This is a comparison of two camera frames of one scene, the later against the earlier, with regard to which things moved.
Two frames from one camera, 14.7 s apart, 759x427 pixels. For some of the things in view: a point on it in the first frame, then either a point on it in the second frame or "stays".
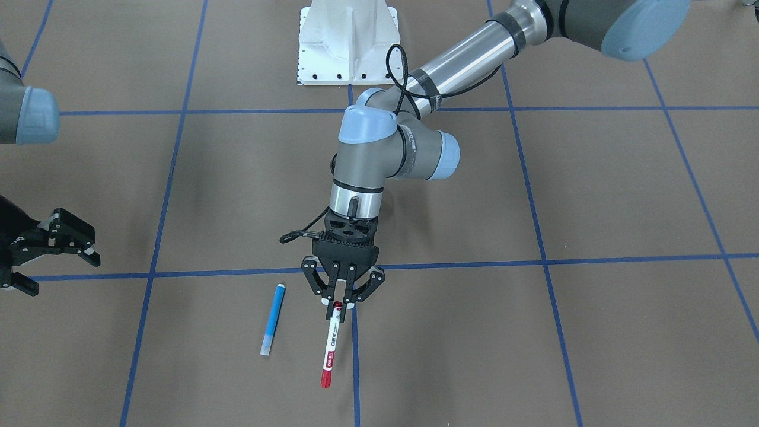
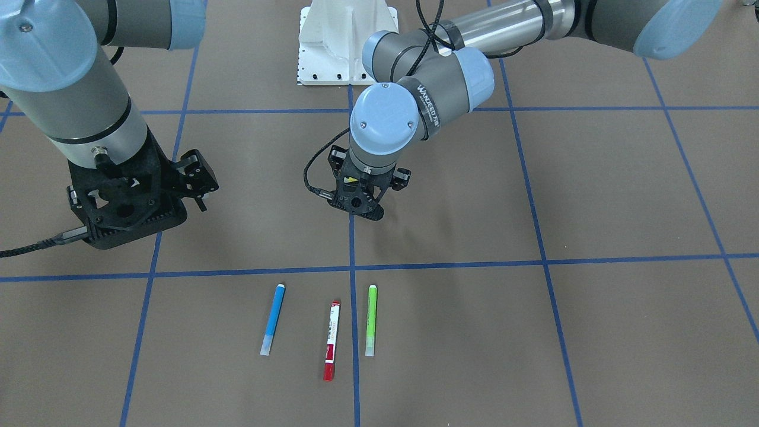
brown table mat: [592, 260] stays
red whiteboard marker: [326, 373] stays
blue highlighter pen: [273, 319] stays
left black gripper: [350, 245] -> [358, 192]
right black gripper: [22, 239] -> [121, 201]
